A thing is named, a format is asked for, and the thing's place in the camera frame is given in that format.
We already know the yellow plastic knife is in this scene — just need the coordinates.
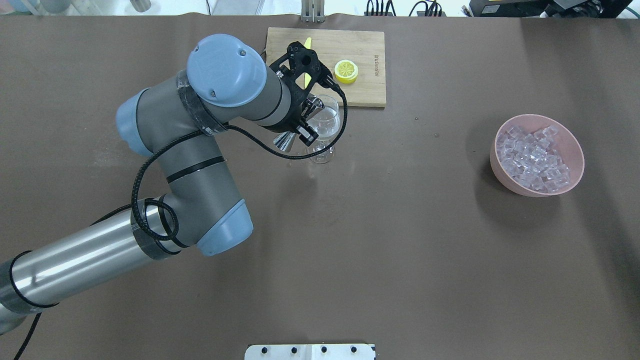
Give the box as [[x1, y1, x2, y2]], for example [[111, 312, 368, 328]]
[[302, 37, 313, 89]]

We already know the yellow lemon slice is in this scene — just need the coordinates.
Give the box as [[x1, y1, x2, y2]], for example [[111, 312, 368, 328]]
[[333, 59, 359, 84]]

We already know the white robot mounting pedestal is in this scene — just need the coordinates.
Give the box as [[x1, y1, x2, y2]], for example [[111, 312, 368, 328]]
[[244, 342, 377, 360]]

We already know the aluminium frame post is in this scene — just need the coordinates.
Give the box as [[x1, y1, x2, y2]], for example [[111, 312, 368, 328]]
[[301, 0, 326, 24]]

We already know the bamboo cutting board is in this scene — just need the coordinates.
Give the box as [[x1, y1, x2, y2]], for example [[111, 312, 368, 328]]
[[265, 27, 387, 109]]

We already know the clear wine glass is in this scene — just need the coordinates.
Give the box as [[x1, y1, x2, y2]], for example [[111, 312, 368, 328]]
[[306, 95, 342, 164]]

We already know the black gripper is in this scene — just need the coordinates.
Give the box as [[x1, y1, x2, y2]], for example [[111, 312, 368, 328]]
[[260, 93, 325, 147]]

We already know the pink bowl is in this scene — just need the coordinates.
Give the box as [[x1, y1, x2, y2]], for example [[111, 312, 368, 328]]
[[489, 114, 585, 198]]

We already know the clear ice cubes pile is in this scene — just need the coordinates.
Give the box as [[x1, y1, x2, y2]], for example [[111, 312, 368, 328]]
[[496, 125, 570, 194]]

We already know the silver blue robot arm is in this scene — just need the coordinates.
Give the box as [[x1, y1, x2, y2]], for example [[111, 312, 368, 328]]
[[1, 33, 338, 334]]

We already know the steel double jigger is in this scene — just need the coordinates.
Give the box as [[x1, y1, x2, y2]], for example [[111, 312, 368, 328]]
[[273, 131, 298, 153]]

